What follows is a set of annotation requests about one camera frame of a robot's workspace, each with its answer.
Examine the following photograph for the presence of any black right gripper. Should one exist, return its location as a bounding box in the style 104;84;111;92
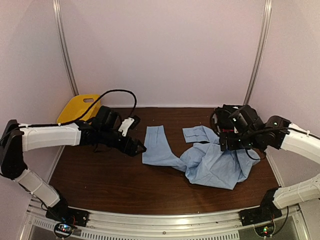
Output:
220;130;262;152

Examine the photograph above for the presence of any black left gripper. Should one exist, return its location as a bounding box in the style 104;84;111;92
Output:
99;127;147;157

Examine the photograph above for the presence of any light blue long sleeve shirt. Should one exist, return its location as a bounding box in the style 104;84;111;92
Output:
142;125;261;190

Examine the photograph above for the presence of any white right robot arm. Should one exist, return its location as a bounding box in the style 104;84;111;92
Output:
211;104;320;221

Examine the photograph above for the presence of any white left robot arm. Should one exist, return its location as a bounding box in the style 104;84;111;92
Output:
0;106;147;222

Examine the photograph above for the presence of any black folded button shirt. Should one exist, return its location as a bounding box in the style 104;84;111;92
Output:
209;104;250;138

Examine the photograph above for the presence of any yellow plastic basket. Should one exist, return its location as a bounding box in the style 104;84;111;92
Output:
56;94;101;123

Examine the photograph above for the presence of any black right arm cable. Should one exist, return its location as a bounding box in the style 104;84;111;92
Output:
209;109;268;161

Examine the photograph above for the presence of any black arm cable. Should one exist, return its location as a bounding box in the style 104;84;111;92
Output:
209;109;268;161
58;89;138;126

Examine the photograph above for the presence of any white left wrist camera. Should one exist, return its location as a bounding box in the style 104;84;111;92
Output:
118;115;141;137

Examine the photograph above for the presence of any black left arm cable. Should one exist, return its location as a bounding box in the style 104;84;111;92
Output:
58;89;138;126

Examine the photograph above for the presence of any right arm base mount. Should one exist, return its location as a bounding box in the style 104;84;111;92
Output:
238;206;282;226

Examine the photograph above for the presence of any aluminium front rail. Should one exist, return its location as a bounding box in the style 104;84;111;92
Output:
23;197;308;240

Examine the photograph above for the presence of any aluminium right corner post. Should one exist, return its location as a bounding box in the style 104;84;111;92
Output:
243;0;273;105

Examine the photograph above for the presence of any aluminium corner post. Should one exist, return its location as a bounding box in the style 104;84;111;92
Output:
52;0;79;96
243;0;273;105

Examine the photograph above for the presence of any aluminium left corner post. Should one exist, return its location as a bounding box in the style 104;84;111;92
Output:
52;0;79;96

